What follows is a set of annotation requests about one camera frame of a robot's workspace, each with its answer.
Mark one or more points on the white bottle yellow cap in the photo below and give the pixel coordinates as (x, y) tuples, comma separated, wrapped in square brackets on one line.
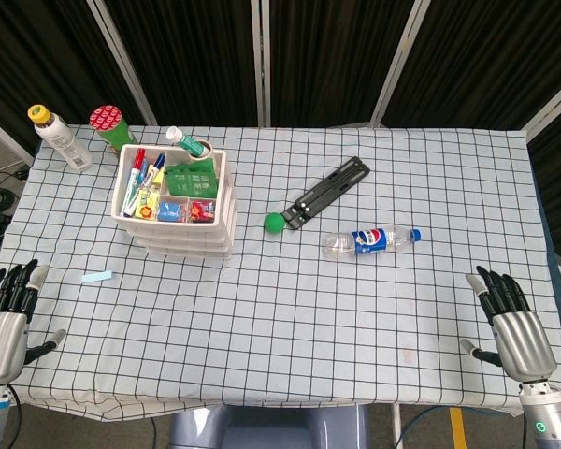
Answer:
[(65, 142)]

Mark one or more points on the green foam ball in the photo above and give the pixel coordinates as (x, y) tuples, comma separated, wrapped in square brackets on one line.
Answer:
[(275, 222)]

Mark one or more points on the white plastic drawer organizer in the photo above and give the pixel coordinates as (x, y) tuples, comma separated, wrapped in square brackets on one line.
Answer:
[(177, 234)]

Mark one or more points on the green tea packet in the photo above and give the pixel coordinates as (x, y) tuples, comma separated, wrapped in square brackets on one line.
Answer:
[(189, 180)]

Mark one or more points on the green can red lid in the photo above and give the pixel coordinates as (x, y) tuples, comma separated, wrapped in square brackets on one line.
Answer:
[(114, 128)]

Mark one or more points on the light blue paper strip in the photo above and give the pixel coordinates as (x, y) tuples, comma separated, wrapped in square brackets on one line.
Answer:
[(97, 277)]

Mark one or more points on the red cap marker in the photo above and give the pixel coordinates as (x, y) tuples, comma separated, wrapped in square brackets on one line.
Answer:
[(133, 187)]

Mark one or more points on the beige paper cup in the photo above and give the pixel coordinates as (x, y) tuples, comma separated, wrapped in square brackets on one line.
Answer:
[(206, 152)]

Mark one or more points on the checked blue tablecloth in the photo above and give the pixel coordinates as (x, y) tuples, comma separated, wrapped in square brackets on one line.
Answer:
[(280, 327)]

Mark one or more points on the red snack packet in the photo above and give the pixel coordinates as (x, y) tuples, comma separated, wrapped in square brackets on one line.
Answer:
[(201, 210)]

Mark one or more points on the clear Pepsi bottle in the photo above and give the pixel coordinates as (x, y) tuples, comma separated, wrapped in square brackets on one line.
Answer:
[(369, 241)]

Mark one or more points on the green white tube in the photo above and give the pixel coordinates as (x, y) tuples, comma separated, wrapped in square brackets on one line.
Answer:
[(187, 142)]

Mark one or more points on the yellow lion snack packet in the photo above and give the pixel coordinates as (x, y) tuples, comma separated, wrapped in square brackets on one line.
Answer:
[(147, 203)]

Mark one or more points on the blue cap marker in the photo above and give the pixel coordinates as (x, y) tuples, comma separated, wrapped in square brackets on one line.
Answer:
[(142, 180), (158, 164)]

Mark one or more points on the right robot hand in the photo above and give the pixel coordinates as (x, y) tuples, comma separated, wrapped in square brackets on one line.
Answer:
[(523, 341)]

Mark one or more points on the blue snack packet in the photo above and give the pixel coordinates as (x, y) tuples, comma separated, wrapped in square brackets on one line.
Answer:
[(170, 211)]

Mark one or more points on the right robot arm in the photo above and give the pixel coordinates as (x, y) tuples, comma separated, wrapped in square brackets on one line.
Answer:
[(549, 416)]

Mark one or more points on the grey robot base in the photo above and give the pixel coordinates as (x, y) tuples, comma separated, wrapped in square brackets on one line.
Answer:
[(271, 428)]

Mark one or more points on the black folding stand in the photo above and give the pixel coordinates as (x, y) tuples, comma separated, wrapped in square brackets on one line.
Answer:
[(325, 192)]

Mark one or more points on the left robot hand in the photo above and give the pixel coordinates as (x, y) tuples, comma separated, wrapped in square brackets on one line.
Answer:
[(2, 343)]

